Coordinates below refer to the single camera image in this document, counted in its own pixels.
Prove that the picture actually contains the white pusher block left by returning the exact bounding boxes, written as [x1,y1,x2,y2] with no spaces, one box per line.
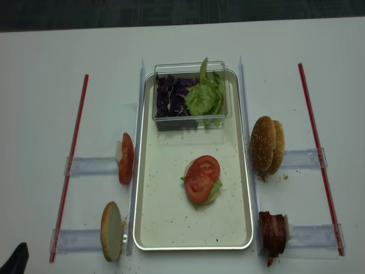
[115,140,123,165]

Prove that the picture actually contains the white metal tray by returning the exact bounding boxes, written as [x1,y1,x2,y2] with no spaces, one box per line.
[133,71,253,251]

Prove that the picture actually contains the standing bun half left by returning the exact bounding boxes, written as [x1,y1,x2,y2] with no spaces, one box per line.
[100,202,123,262]

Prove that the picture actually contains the green lettuce leaves in container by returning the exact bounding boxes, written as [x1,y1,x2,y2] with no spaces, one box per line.
[185,58,224,116]

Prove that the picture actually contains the upper right clear holder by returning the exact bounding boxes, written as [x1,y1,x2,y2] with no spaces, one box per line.
[280,148,327,169]

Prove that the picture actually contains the left red strip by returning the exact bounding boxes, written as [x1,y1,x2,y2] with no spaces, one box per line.
[49,74,89,264]

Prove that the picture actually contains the standing tomato slices left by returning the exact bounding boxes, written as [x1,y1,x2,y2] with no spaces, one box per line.
[119,132,135,185]

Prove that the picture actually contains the lower left clear holder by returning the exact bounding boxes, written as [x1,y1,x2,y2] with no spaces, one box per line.
[50,229,102,253]

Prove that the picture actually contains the left clear divider rail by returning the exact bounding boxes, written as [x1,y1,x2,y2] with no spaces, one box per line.
[125,61,145,256]

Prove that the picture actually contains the right red strip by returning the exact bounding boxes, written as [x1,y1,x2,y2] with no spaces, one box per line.
[298,63,345,256]

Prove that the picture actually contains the lettuce leaf on bun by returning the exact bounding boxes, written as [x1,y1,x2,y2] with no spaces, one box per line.
[180,176,222,210]

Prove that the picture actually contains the rear sesame bun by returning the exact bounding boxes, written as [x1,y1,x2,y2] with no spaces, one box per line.
[267,120,285,175]

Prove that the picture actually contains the white pusher block right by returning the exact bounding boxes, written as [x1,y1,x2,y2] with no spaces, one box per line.
[283,214,293,245]

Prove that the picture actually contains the front sesame bun top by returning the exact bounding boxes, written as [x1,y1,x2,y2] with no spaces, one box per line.
[250,116,276,172]

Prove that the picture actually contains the lower right clear holder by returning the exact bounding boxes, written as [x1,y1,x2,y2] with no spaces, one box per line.
[286,224,346,249]

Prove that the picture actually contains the white pusher block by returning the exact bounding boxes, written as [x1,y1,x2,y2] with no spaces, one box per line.
[283,214,293,245]
[115,140,123,165]

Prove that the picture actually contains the red strip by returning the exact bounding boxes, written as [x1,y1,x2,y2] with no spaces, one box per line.
[49,74,89,264]
[298,63,345,256]

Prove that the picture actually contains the sesame bun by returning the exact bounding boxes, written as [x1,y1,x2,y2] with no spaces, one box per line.
[267,120,285,175]
[250,116,276,172]

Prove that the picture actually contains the lower tomato slice on bun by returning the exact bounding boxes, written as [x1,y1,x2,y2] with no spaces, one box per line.
[185,175,214,204]

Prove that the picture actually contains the upper left clear holder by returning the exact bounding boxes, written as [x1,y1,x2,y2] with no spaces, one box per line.
[64,157,119,177]

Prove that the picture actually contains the black object bottom left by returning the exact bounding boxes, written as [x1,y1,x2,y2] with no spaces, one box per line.
[0,242,29,274]

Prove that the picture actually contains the purple cabbage leaves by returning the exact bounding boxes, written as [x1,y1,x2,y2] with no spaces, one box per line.
[155,74,199,118]

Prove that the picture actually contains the clear plastic salad container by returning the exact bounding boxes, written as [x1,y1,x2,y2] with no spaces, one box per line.
[152,61,232,131]

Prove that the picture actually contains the stack of meat slices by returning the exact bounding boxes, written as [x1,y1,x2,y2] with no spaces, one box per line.
[259,211,287,267]

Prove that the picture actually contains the bottom bun on tray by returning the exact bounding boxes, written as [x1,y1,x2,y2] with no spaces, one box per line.
[180,160,223,209]

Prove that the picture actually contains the clear holder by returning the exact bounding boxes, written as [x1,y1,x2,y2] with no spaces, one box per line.
[64,157,119,177]
[286,224,346,249]
[50,229,102,253]
[280,148,327,169]

